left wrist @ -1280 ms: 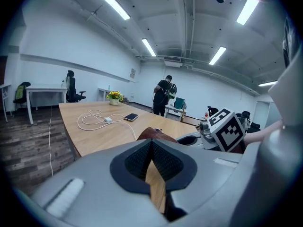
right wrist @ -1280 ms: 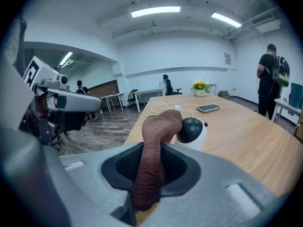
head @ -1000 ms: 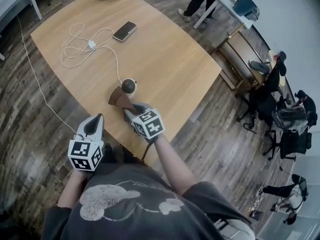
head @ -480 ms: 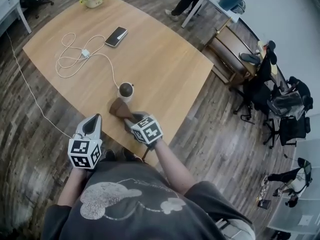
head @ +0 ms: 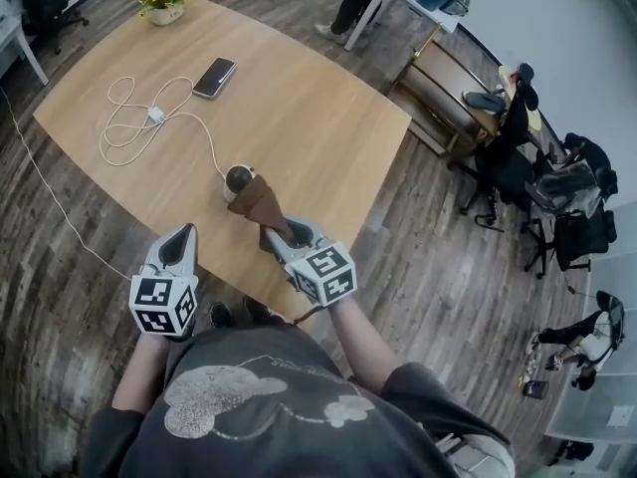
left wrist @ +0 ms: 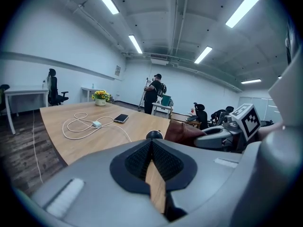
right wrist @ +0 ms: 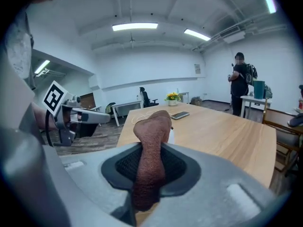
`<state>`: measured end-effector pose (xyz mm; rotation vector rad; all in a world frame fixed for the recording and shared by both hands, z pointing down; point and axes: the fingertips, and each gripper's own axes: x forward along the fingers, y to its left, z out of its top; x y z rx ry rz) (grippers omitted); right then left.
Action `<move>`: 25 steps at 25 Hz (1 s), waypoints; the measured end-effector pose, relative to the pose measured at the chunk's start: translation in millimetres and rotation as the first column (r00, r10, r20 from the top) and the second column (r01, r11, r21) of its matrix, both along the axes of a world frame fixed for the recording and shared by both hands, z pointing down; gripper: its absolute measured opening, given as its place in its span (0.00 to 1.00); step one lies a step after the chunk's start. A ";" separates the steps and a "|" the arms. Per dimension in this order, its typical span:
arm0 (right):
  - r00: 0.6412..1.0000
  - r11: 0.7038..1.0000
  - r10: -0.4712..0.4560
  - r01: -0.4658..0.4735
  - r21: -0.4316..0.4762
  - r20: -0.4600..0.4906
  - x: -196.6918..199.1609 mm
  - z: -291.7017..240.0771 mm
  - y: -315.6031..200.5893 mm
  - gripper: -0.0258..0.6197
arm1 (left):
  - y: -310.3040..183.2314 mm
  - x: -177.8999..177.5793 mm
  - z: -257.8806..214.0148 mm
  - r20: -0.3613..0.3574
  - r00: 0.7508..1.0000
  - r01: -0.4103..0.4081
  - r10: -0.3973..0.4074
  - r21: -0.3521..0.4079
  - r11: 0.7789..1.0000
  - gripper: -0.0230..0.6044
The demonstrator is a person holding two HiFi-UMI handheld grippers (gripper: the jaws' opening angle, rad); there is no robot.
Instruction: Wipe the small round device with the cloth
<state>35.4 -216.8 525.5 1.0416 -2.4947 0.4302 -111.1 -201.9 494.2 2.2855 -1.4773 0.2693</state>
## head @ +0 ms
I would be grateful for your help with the person's black shoe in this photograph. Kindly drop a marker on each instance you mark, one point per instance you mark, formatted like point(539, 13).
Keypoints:
point(220, 315)
point(261, 310)

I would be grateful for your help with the white desk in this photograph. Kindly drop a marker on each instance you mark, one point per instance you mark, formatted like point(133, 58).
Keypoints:
point(15, 38)

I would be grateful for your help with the person's left forearm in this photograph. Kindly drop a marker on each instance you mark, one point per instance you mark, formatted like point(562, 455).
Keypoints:
point(139, 376)

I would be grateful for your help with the frosted glass partition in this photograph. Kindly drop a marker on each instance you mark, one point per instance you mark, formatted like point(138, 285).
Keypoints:
point(607, 316)

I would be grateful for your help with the small items cluster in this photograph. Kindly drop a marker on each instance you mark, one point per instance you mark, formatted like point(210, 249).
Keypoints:
point(530, 364)

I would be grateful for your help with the wooden shelf rack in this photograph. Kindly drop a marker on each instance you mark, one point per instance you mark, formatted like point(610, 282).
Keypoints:
point(443, 97)

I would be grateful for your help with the person's right forearm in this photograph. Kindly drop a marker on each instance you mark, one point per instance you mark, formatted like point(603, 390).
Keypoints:
point(360, 346)

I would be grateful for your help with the person's light grey trousers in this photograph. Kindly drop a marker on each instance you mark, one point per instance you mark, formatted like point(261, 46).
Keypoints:
point(480, 458)

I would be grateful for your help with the small black box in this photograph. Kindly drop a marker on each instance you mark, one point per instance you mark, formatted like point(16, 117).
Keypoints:
point(536, 389)

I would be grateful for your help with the dark slipper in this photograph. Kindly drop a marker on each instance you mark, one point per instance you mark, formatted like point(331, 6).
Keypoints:
point(483, 101)

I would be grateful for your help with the plastic-wrapped office chair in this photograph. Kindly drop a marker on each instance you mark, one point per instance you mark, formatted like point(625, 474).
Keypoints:
point(567, 187)

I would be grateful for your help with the brown cloth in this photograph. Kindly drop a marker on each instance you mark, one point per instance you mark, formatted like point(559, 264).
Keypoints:
point(259, 202)

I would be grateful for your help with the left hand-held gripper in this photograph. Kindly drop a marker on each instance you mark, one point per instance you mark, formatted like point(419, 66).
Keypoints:
point(151, 294)

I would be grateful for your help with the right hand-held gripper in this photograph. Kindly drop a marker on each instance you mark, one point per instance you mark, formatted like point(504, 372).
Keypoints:
point(323, 267)

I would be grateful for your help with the person's dark grey printed t-shirt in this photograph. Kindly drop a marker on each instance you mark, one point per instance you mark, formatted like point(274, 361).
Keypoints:
point(288, 416)

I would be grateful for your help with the grey bag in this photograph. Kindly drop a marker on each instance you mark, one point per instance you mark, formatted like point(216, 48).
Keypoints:
point(455, 2)

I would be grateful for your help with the black smartphone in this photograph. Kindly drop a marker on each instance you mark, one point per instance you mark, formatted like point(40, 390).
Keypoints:
point(215, 77)

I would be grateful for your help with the white charger adapter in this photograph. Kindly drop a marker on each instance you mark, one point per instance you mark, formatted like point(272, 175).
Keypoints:
point(155, 115)

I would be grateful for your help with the sunflowers in white pot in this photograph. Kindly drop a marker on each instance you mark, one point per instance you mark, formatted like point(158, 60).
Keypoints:
point(164, 0)

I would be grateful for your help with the black office chair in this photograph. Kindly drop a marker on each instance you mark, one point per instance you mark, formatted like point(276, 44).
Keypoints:
point(40, 3)
point(579, 239)
point(507, 162)

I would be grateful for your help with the yellow round table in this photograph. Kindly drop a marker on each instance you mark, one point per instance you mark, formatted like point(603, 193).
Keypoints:
point(535, 117)

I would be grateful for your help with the black bag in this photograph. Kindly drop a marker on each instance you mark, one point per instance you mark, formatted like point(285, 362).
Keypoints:
point(572, 452)

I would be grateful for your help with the white camera with dark dome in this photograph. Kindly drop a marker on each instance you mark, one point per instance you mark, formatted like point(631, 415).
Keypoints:
point(236, 177)

